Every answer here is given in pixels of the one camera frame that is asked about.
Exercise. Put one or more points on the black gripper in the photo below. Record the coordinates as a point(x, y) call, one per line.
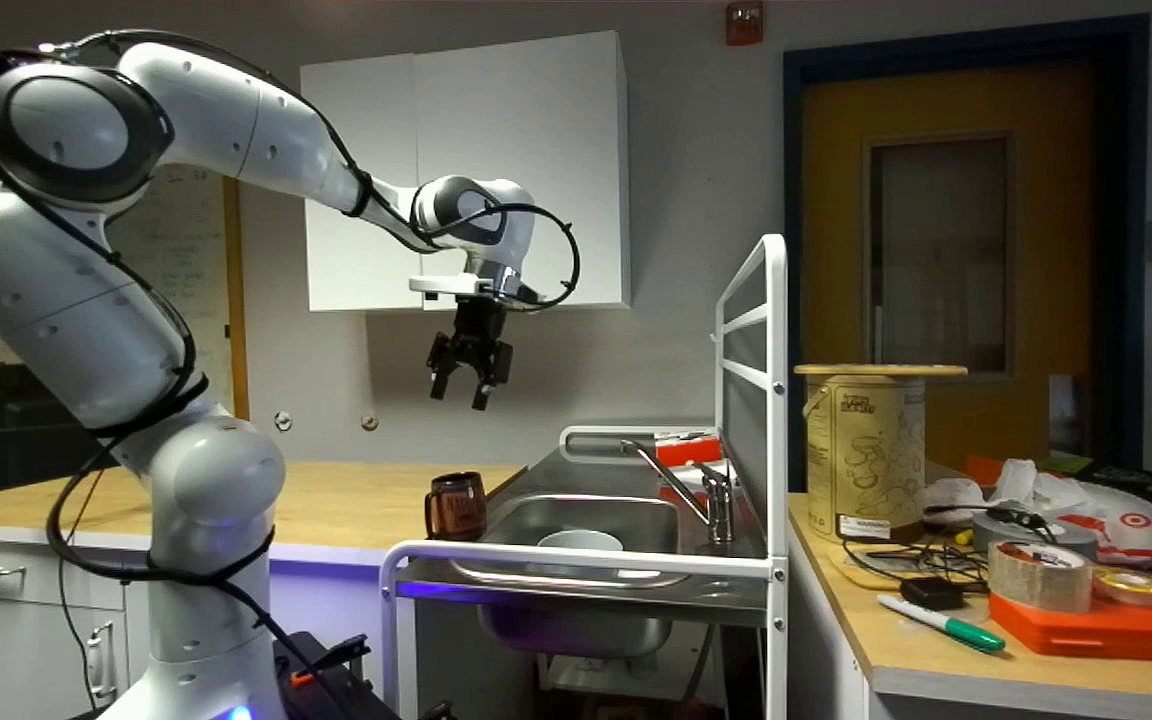
point(473, 342)

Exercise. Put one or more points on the brown mug cup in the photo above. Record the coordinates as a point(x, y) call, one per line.
point(455, 507)

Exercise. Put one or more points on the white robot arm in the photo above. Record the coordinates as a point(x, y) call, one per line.
point(77, 147)

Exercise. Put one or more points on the stainless steel sink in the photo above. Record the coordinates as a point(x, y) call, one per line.
point(614, 552)

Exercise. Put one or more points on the white plate in sink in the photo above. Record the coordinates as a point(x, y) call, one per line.
point(581, 541)

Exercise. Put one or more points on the chrome sink faucet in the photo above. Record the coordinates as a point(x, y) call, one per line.
point(711, 498)

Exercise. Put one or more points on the red sponge item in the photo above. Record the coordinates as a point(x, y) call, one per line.
point(697, 448)

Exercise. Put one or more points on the large cardboard spool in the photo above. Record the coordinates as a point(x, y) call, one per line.
point(865, 446)

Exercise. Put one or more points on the red fire alarm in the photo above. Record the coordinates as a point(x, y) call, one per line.
point(742, 21)

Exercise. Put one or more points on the white base cabinet drawers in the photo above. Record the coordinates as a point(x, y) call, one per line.
point(46, 609)

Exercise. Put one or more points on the small black box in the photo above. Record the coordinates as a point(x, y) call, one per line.
point(932, 593)

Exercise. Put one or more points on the green marker pen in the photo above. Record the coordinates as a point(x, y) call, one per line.
point(946, 627)

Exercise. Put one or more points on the yellow door with window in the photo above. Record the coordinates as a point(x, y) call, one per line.
point(979, 202)

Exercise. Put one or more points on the white plastic bag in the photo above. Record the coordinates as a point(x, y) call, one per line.
point(1035, 507)

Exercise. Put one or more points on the round tin lid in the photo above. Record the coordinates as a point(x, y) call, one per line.
point(1125, 587)

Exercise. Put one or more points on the orange flat box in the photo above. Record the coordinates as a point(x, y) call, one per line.
point(1107, 631)

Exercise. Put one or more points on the white wall cabinet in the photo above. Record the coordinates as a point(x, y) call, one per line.
point(546, 112)

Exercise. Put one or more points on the white metal rack frame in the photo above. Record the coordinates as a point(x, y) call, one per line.
point(751, 361)

